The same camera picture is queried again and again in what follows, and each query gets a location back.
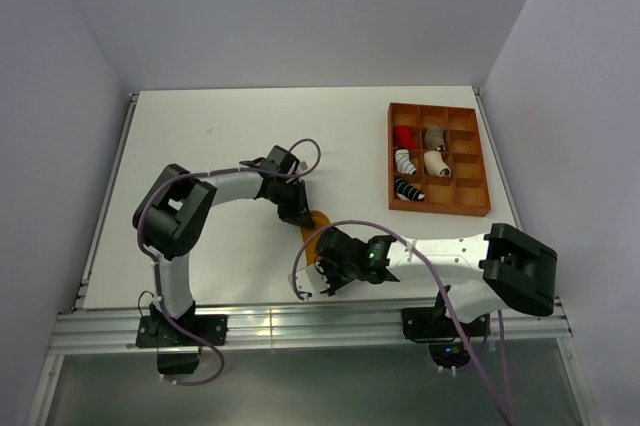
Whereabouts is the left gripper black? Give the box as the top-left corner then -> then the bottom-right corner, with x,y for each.
266,180 -> 314,230

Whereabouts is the mustard yellow sock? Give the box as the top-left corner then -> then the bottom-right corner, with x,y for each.
299,210 -> 330,268

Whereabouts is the black white striped sock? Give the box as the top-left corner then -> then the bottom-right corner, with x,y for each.
393,177 -> 425,202

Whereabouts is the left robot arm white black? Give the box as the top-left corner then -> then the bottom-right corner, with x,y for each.
132,146 -> 315,345

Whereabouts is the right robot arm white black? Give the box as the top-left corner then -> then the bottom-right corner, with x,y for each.
315,223 -> 557,336

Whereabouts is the white grey striped rolled sock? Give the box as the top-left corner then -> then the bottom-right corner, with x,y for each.
394,148 -> 417,175

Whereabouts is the red rolled sock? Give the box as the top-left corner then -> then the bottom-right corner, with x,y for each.
393,125 -> 418,150

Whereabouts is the orange compartment tray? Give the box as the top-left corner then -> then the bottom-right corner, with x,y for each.
387,102 -> 491,217

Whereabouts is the beige rolled sock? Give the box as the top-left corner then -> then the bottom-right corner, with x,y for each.
423,151 -> 452,177

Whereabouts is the brown grey rolled sock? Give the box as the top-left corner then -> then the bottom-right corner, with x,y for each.
423,125 -> 446,151

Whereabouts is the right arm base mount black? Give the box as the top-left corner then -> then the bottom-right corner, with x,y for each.
401,307 -> 490,371

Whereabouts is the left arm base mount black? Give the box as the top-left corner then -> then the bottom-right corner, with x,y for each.
135,314 -> 229,376

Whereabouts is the aluminium front rail frame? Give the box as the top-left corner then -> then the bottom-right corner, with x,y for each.
27,299 -> 601,425

